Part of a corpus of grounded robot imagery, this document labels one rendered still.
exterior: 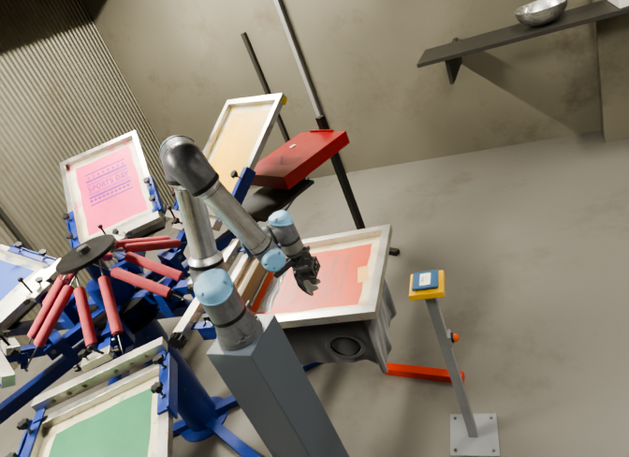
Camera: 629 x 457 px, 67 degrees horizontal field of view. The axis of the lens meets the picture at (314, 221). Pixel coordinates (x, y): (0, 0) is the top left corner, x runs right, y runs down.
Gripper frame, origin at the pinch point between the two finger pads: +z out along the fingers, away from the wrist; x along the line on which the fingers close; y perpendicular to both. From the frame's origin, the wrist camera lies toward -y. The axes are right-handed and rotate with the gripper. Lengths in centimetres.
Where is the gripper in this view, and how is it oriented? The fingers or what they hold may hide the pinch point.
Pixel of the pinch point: (309, 292)
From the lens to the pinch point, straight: 180.1
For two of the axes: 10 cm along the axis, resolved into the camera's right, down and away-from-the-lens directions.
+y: 9.1, -1.9, -3.8
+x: 2.3, -5.4, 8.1
